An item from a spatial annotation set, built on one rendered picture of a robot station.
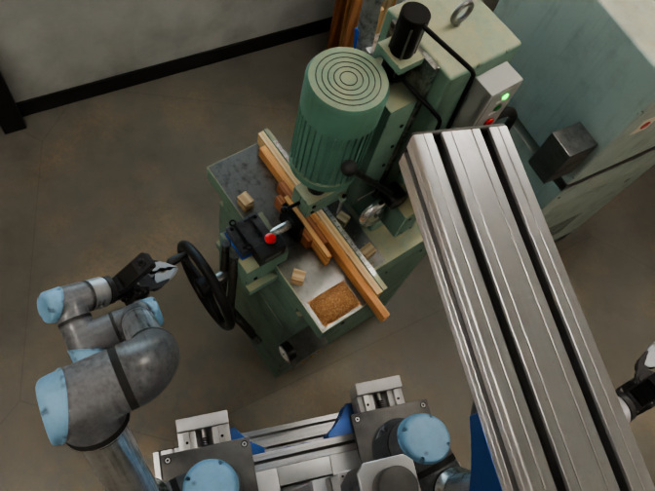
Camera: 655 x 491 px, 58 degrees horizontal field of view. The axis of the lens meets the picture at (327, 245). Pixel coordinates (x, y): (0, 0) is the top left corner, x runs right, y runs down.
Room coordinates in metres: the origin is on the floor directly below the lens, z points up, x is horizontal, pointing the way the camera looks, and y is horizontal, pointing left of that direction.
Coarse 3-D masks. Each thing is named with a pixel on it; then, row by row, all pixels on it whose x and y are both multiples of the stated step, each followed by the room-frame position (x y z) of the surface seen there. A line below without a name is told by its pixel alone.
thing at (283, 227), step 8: (280, 216) 0.79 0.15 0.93; (288, 216) 0.77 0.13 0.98; (296, 216) 0.77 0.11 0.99; (280, 224) 0.75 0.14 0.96; (288, 224) 0.75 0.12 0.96; (296, 224) 0.75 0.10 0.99; (272, 232) 0.71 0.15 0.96; (280, 232) 0.73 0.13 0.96; (296, 232) 0.74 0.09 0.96; (296, 240) 0.74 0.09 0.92
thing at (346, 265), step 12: (264, 156) 0.95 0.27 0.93; (276, 168) 0.92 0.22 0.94; (288, 180) 0.90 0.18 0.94; (336, 252) 0.74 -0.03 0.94; (348, 264) 0.72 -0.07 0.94; (348, 276) 0.70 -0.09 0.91; (360, 276) 0.70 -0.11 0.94; (360, 288) 0.67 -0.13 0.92; (372, 300) 0.64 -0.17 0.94; (384, 312) 0.62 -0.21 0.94
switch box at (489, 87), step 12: (492, 72) 1.02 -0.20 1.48; (504, 72) 1.03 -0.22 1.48; (516, 72) 1.04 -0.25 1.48; (480, 84) 0.98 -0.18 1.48; (492, 84) 0.99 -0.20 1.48; (504, 84) 1.00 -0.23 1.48; (516, 84) 1.01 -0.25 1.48; (468, 96) 0.98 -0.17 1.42; (480, 96) 0.97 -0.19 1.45; (492, 96) 0.96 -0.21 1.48; (468, 108) 0.97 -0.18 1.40; (480, 108) 0.96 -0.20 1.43; (492, 108) 0.98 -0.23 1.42; (456, 120) 0.98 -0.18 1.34; (468, 120) 0.96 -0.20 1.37; (480, 120) 0.96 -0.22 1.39
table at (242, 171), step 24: (216, 168) 0.87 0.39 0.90; (240, 168) 0.90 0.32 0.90; (264, 168) 0.93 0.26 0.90; (240, 192) 0.83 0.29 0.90; (264, 192) 0.86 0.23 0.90; (240, 216) 0.76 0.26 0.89; (288, 240) 0.74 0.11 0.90; (288, 264) 0.67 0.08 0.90; (312, 264) 0.70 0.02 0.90; (336, 264) 0.72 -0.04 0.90; (288, 288) 0.61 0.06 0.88; (312, 288) 0.63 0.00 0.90; (312, 312) 0.56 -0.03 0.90; (360, 312) 0.63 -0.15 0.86
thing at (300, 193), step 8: (296, 192) 0.80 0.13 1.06; (304, 192) 0.80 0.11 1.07; (328, 192) 0.83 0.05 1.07; (336, 192) 0.85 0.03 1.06; (344, 192) 0.87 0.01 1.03; (296, 200) 0.80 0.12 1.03; (304, 200) 0.78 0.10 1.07; (312, 200) 0.79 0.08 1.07; (320, 200) 0.80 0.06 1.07; (328, 200) 0.83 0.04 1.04; (336, 200) 0.86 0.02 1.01; (304, 208) 0.78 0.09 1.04; (312, 208) 0.78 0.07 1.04; (320, 208) 0.81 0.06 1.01; (304, 216) 0.77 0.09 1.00
